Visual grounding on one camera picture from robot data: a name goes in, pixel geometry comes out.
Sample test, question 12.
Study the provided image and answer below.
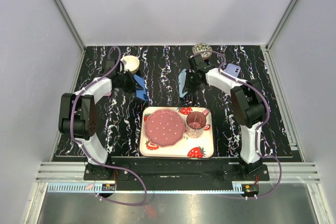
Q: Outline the white strawberry print tray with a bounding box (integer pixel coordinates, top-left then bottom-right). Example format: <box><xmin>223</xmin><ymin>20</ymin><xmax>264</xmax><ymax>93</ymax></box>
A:
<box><xmin>139</xmin><ymin>106</ymin><xmax>215</xmax><ymax>158</ymax></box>

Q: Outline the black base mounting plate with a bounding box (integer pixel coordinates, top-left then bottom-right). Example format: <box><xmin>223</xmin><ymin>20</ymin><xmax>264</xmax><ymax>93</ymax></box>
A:
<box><xmin>83</xmin><ymin>157</ymin><xmax>270</xmax><ymax>182</ymax></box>

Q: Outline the dark blue phone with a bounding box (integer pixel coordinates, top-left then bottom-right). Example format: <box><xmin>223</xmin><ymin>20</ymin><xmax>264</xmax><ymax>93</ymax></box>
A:
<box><xmin>133</xmin><ymin>74</ymin><xmax>148</xmax><ymax>101</ymax></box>

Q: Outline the purple cable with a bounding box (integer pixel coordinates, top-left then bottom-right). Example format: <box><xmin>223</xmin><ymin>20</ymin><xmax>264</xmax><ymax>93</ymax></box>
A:
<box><xmin>70</xmin><ymin>46</ymin><xmax>148</xmax><ymax>206</ymax></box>
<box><xmin>207</xmin><ymin>50</ymin><xmax>283</xmax><ymax>200</ymax></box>

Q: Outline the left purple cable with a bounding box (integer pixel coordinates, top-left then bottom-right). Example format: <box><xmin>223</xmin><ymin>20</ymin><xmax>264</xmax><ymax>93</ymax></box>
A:
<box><xmin>70</xmin><ymin>46</ymin><xmax>148</xmax><ymax>206</ymax></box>

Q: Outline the cream ceramic bowl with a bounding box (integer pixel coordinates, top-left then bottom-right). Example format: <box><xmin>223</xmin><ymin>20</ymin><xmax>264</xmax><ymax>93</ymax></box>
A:
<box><xmin>121</xmin><ymin>55</ymin><xmax>140</xmax><ymax>74</ymax></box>

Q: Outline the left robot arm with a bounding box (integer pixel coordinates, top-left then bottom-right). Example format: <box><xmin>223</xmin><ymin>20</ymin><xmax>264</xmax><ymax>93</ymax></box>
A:
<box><xmin>58</xmin><ymin>56</ymin><xmax>140</xmax><ymax>180</ymax></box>

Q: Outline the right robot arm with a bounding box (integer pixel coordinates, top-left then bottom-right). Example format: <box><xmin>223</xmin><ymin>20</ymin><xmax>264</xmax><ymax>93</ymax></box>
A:
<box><xmin>178</xmin><ymin>52</ymin><xmax>270</xmax><ymax>180</ymax></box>

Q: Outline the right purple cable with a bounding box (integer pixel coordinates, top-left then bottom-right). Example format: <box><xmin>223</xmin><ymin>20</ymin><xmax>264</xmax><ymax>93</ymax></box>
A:
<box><xmin>207</xmin><ymin>50</ymin><xmax>283</xmax><ymax>200</ymax></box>

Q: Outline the floral patterned bowl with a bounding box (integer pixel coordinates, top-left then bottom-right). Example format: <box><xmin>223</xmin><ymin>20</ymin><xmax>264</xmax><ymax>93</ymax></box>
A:
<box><xmin>192</xmin><ymin>43</ymin><xmax>212</xmax><ymax>60</ymax></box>

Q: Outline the pink dotted plate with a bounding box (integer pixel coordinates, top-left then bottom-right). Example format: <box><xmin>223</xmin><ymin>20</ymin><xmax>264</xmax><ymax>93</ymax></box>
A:
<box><xmin>144</xmin><ymin>109</ymin><xmax>185</xmax><ymax>147</ymax></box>

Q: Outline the purple phone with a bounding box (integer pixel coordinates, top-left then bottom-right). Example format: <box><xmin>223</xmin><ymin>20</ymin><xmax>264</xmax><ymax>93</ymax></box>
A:
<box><xmin>225</xmin><ymin>63</ymin><xmax>241</xmax><ymax>78</ymax></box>

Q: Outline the pink glass mug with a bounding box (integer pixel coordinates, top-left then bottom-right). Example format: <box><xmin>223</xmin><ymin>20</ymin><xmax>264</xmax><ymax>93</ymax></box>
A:
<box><xmin>185</xmin><ymin>109</ymin><xmax>210</xmax><ymax>138</ymax></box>

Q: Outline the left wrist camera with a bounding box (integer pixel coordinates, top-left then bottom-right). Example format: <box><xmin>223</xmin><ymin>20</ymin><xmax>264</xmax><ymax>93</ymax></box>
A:
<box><xmin>119</xmin><ymin>60</ymin><xmax>129</xmax><ymax>73</ymax></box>

